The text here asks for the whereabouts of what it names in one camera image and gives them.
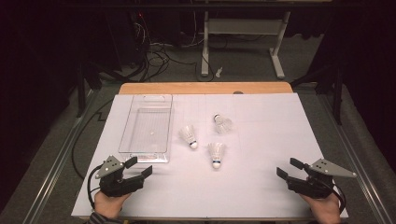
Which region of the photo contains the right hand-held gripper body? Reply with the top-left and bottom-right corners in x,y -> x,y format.
286,158 -> 358,200

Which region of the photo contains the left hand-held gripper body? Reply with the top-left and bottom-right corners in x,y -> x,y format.
94,155 -> 146,198

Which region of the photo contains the clear plastic tray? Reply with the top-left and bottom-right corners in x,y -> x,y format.
118,93 -> 174,164

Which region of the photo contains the white feather shuttlecock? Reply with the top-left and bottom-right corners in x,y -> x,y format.
178,124 -> 199,149
207,142 -> 226,170
213,113 -> 233,134

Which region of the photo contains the person's left hand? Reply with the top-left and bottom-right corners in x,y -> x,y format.
93,189 -> 132,219

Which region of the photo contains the person's right hand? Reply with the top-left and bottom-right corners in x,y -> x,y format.
298,192 -> 342,224

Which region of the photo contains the black metal stand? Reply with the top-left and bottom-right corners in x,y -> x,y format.
76,60 -> 104,119
290,62 -> 345,125

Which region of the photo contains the wooden table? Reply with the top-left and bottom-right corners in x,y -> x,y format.
118,81 -> 293,95

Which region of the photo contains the left hand-held gripper black cable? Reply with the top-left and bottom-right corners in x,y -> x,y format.
87,164 -> 104,209

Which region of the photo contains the hand-held gripper black cable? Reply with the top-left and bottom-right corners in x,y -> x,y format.
87,164 -> 104,209
330,183 -> 347,214

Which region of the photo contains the right hand-held gripper black cable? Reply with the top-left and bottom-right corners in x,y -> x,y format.
330,183 -> 347,214

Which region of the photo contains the aluminium floor rail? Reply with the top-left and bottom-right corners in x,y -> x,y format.
317,92 -> 396,224
22,90 -> 99,224

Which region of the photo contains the black floor cable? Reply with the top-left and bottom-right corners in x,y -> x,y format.
71,97 -> 115,180

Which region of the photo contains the tangle of floor cables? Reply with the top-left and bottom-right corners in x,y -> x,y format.
130,12 -> 216,83

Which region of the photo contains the white metal desk frame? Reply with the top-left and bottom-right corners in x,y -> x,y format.
200,10 -> 292,80

